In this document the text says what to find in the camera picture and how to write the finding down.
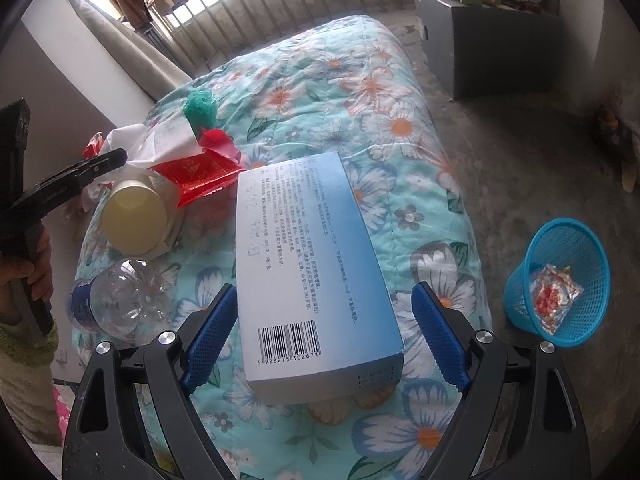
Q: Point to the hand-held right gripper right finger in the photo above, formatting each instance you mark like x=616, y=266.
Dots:
x=440, y=335

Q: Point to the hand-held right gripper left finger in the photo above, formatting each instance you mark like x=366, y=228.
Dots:
x=210, y=335

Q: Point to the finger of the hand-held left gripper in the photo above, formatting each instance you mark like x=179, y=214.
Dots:
x=15, y=145
x=75, y=180

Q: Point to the white tissue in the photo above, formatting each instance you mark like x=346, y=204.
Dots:
x=160, y=135

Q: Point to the clear red-printed plastic bag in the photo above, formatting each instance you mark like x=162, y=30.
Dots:
x=555, y=295

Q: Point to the white and blue cardboard box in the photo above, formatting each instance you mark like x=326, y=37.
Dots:
x=310, y=260

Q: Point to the blue plastic wastebasket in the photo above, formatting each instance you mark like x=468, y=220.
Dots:
x=590, y=260

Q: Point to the person's left forearm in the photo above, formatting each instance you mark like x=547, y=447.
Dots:
x=25, y=385

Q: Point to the person's left hand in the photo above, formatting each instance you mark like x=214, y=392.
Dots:
x=37, y=275

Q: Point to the beige paper cup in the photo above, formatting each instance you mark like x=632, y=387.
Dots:
x=135, y=215

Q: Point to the blue-label plastic bottle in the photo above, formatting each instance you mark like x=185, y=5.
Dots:
x=120, y=295

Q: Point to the red foil packet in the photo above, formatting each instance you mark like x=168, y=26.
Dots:
x=195, y=172

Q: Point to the beige curtain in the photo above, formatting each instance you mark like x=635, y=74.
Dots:
x=125, y=45

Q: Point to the green crumpled mesh net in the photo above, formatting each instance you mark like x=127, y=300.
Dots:
x=200, y=107

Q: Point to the red crumpled wrapper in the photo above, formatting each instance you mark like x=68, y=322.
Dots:
x=215, y=140

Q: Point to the pink printed cloth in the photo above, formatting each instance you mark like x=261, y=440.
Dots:
x=62, y=410

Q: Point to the floral teal blanket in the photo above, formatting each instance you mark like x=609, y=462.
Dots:
x=350, y=110

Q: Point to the dark snack bags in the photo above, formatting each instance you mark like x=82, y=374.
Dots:
x=612, y=120

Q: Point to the metal window railing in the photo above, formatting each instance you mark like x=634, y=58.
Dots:
x=300, y=0

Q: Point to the grey cabinet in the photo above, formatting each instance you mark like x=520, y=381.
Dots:
x=480, y=45

